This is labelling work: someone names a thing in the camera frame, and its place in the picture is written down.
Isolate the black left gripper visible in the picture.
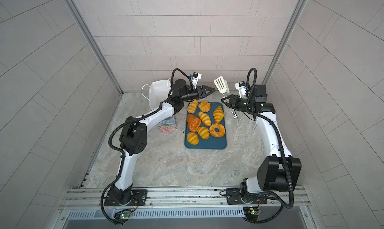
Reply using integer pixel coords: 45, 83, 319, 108
178, 87, 214, 103

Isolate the ring-shaped fake bread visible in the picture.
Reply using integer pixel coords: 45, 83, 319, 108
209, 123, 226, 138

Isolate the floral paper bag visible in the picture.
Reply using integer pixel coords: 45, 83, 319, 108
141, 79, 178, 133

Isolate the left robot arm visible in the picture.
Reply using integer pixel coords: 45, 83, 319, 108
106, 79, 216, 206

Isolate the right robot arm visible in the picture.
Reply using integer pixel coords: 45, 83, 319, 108
222, 81, 302, 209

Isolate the round fake bun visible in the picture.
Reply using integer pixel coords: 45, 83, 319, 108
198, 101, 211, 113

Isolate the yellow striped fake croissant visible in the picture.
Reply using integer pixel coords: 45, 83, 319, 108
213, 106, 225, 123

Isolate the brown fake croissant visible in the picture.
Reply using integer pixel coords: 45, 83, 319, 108
187, 114, 202, 132

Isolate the teal tray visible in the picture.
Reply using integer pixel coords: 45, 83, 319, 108
185, 101, 227, 150

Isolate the right circuit board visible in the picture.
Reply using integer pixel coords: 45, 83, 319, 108
243, 207, 263, 221

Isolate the circuit board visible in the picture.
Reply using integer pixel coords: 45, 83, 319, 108
243, 207, 263, 221
114, 209, 133, 220

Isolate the left circuit board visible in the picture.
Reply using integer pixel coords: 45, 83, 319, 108
114, 209, 133, 220

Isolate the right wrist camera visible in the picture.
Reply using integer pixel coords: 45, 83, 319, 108
235, 81, 248, 99

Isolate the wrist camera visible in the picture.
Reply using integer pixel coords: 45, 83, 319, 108
190, 72, 202, 89
235, 81, 248, 99

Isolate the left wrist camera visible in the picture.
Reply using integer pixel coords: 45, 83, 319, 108
190, 72, 202, 89

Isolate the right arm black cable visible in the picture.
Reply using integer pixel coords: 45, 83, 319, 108
218, 68, 295, 224

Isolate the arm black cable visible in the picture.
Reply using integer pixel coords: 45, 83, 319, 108
100, 68, 194, 226
218, 68, 295, 224

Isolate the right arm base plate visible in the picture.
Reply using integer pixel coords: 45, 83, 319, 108
222, 188, 267, 205

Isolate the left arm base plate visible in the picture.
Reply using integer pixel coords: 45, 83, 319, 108
103, 190, 148, 207

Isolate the right corner aluminium post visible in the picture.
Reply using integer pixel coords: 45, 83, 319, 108
262, 0, 307, 85

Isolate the corner aluminium post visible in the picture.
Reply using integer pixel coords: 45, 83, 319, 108
63, 0, 124, 95
262, 0, 307, 85

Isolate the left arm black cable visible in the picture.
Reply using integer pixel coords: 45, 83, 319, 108
100, 68, 194, 226

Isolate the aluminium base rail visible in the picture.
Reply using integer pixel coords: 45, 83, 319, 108
59, 185, 311, 212

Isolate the left corner aluminium post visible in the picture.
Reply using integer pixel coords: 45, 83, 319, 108
63, 0, 124, 95

